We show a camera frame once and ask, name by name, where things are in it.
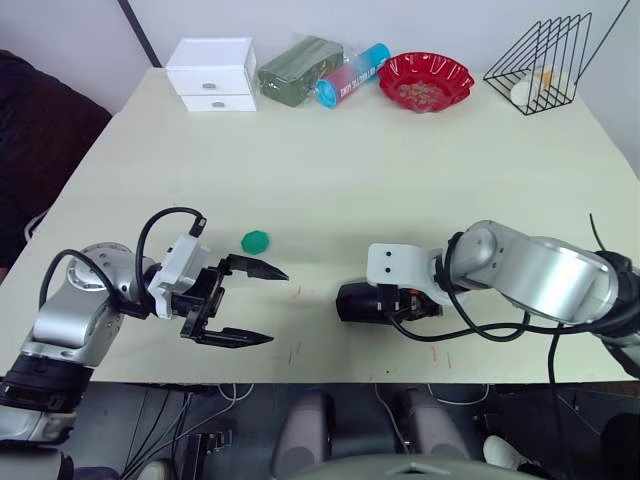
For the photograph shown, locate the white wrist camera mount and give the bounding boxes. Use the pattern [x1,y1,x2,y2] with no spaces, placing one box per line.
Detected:
[148,234,212,320]
[366,242,471,307]

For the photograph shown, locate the blue and pink cylinder can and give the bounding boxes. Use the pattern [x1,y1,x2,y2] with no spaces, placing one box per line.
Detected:
[314,43,392,109]

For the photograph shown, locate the dark green wrapped package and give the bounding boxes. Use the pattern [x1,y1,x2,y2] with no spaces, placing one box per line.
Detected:
[255,34,346,108]

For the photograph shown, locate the grey rounded shape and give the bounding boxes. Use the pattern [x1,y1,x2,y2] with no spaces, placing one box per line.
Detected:
[398,388,472,459]
[271,390,336,479]

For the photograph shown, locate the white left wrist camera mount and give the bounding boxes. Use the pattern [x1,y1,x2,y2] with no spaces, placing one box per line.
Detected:
[148,234,212,320]

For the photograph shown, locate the black wire rack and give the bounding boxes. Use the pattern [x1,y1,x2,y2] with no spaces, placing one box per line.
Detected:
[483,11,594,117]

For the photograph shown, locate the grey curved robot torso edge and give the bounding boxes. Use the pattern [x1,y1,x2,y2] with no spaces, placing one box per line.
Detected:
[284,457,547,480]

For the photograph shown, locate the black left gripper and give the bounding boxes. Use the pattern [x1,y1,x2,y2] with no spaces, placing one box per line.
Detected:
[172,253,291,349]

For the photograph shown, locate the black slanted pole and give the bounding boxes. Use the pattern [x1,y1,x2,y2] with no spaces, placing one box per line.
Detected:
[118,0,164,69]

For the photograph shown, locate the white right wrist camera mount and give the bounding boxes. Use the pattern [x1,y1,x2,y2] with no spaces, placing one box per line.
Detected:
[366,242,471,307]

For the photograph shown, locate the white shoe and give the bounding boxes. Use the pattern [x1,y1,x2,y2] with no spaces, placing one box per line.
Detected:
[483,434,532,471]

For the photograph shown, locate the white two-drawer box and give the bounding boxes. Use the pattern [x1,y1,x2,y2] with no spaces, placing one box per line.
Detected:
[165,36,259,114]

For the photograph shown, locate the dark fabric bulk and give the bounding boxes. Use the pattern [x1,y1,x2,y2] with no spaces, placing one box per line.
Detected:
[0,49,114,269]

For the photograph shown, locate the white paper cup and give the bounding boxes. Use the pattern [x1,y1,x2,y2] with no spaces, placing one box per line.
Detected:
[509,69,557,107]

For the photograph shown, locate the black floor stand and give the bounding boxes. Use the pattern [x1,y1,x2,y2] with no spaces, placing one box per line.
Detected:
[178,429,236,480]

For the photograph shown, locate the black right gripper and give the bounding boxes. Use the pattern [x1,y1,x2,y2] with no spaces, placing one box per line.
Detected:
[335,281,445,324]

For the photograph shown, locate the green round cap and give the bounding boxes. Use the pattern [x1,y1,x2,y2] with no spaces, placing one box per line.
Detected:
[240,229,272,255]

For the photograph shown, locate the snacks in red bowl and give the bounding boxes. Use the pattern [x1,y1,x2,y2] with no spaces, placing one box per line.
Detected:
[397,81,446,105]

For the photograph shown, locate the thin black slanted rod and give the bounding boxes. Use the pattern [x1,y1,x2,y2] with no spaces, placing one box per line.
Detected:
[574,0,633,87]

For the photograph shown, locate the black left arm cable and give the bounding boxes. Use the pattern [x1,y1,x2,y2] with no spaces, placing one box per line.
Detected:
[38,206,208,319]

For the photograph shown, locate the red scalloped plastic bowl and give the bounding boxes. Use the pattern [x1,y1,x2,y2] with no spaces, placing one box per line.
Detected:
[377,51,475,115]

